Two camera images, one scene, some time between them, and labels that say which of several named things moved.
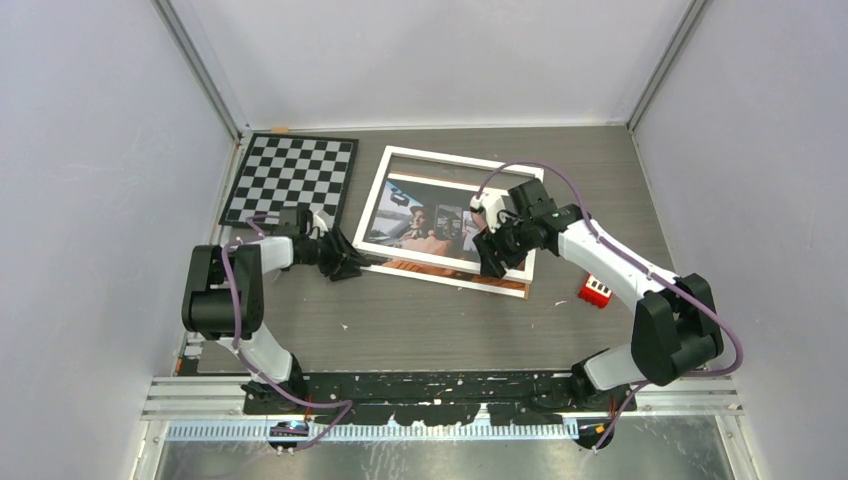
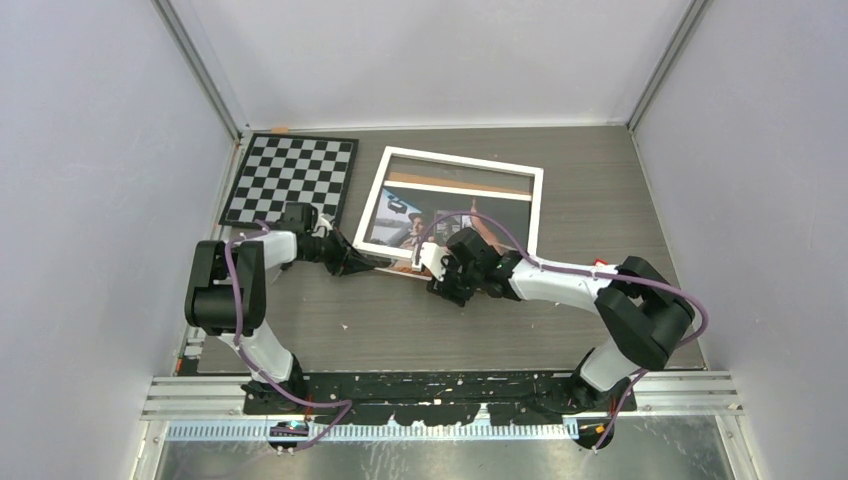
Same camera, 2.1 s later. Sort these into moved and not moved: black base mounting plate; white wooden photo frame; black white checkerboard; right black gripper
Moved: right black gripper
Not moved: black base mounting plate; white wooden photo frame; black white checkerboard
